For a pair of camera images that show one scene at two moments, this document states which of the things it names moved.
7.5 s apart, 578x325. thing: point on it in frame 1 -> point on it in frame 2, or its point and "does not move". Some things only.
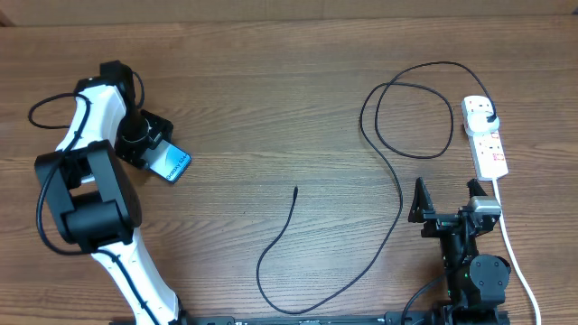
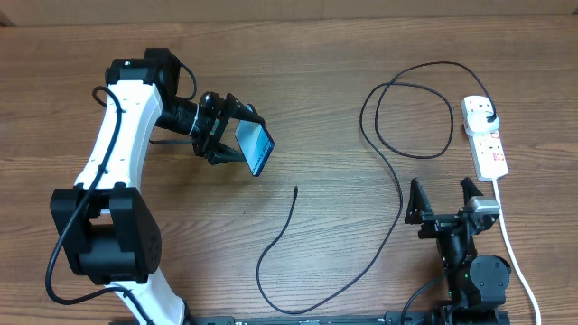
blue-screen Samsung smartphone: [166, 161] -> [256, 143]
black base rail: [344, 320] does not move
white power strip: [486, 147] does not move
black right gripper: [437, 221] does not move
